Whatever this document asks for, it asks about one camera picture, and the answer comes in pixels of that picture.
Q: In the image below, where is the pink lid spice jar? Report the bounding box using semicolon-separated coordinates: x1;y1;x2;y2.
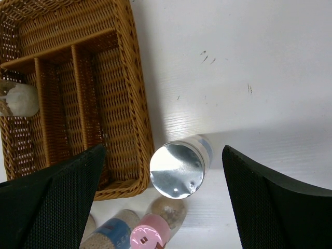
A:
130;197;187;248

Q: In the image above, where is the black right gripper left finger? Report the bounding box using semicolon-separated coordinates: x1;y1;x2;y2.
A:
1;144;105;248

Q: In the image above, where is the blue label shaker silver lid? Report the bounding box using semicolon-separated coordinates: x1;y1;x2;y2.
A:
149;135;213;199

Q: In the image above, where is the yellow lid spice jar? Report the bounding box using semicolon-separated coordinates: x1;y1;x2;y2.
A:
81;214;96;242

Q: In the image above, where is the brown wicker divided basket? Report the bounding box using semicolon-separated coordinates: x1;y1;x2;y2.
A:
1;1;154;201

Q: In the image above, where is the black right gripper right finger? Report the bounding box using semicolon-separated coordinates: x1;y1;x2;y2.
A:
222;145;331;248

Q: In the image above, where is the black top glass condiment bottle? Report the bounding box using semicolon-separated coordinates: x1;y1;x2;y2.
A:
1;79;39;117

